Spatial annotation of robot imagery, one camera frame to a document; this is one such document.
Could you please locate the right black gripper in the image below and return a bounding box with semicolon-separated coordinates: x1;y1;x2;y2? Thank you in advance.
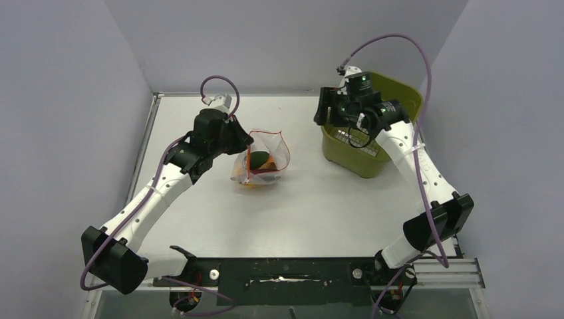
316;87;360;127

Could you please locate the dark green toy avocado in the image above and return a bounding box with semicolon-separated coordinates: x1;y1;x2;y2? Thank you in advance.
249;151;270;170

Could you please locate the clear zip top bag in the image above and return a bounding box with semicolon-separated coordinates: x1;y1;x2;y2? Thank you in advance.
230;129;291;187

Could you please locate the yellow toy bell pepper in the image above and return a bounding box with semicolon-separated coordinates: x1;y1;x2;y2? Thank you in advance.
231;163;279;187

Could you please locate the olive green plastic basket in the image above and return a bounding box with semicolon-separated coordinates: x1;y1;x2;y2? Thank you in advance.
320;71;423;179

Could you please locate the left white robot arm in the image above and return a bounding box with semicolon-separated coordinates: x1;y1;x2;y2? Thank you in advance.
80;108;253;294

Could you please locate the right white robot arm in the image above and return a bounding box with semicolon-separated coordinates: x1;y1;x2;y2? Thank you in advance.
314;72;474;284

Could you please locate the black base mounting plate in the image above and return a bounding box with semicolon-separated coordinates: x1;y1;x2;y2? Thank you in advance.
158;257;418;312

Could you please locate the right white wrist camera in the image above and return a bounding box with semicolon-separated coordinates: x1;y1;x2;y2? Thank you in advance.
337;66;362;88

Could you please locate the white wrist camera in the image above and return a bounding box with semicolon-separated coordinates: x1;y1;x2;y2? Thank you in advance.
203;94;232;114
337;66;362;88

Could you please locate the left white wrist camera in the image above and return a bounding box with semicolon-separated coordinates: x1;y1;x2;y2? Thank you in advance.
203;94;232;114

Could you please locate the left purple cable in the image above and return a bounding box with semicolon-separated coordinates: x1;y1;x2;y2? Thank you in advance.
79;75;241;318

